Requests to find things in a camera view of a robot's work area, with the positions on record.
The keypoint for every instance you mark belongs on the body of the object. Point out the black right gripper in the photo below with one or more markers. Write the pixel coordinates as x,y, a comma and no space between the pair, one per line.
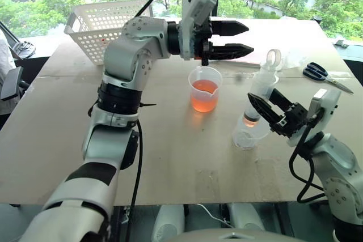
292,120

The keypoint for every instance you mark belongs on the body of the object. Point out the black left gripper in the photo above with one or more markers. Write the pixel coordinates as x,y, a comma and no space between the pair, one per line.
205,39

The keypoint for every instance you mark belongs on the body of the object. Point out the clear plastic syringe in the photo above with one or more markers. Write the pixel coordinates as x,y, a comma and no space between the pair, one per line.
262,80

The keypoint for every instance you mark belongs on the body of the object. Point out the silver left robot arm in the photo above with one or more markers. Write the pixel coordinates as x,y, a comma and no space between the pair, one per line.
124,55

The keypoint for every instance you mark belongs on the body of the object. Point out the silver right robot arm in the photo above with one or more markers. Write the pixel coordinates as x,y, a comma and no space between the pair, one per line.
340,174

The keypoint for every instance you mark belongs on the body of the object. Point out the empty clear plastic cup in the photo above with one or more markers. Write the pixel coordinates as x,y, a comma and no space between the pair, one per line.
245,140

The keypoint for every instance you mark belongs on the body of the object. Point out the clear cup with red liquid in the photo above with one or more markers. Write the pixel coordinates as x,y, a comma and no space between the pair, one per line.
205,89

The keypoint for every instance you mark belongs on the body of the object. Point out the clear plastic wrapper strip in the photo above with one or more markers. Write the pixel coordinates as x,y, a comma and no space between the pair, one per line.
236,75

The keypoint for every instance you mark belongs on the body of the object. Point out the clear plastic packaging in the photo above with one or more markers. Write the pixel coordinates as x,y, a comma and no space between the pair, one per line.
293,60

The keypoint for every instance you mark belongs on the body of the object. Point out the small black object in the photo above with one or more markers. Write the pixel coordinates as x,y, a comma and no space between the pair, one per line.
317,18

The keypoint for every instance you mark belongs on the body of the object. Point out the white rounded robot leg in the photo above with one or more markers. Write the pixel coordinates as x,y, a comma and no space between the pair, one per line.
167,222
246,218

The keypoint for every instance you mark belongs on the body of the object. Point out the white perforated plastic basket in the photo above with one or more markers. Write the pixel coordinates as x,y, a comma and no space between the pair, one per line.
93,26

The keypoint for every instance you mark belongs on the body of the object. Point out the grey robot torso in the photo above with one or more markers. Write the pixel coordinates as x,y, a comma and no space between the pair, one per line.
232,236

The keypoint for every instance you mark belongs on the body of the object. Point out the grey crumpled object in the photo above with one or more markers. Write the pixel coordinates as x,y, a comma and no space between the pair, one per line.
24,49

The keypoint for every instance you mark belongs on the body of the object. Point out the black chair armrest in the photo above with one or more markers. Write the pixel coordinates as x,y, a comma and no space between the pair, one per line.
12,82

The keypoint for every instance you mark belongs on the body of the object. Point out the person in white clothes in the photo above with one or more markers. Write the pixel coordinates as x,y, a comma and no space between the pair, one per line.
4,63

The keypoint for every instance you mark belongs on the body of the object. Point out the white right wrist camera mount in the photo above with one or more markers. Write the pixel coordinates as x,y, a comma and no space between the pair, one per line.
326,103

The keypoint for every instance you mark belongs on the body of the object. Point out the small grey metal bracket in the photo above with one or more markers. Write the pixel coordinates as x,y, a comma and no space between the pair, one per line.
341,43

